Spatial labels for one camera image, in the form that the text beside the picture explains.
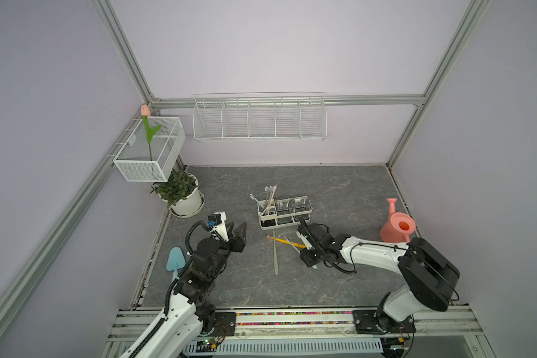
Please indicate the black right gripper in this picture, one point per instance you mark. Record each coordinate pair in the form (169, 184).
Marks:
(303, 258)

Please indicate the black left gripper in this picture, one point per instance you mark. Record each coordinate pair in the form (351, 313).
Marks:
(239, 241)

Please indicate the light blue toothbrush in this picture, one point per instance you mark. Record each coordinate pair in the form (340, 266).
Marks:
(257, 200)
(296, 248)

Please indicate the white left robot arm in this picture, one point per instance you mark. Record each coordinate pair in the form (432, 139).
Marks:
(186, 312)

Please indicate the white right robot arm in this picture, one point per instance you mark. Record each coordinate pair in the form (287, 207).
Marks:
(430, 278)

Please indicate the yellow toothbrush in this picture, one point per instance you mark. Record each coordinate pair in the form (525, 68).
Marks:
(297, 245)

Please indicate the beige toothbrush holder tray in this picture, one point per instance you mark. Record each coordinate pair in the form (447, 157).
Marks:
(284, 213)

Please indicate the grey toothbrush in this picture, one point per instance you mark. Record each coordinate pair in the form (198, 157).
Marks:
(276, 265)

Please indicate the teal hand shovel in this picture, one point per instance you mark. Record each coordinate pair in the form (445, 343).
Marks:
(175, 262)

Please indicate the potted green plant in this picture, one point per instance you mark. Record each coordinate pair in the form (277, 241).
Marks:
(181, 194)

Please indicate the pink watering can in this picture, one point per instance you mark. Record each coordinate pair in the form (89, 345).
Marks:
(399, 226)

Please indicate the artificial pink tulip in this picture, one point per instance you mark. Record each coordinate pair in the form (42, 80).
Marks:
(150, 131)

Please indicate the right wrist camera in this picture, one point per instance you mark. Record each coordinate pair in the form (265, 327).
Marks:
(304, 240)

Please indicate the long white wire shelf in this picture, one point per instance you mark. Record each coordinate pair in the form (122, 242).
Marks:
(260, 116)

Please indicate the white wire basket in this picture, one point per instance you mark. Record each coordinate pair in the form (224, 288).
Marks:
(132, 158)

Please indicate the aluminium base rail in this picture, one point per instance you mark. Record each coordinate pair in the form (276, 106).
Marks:
(318, 331)

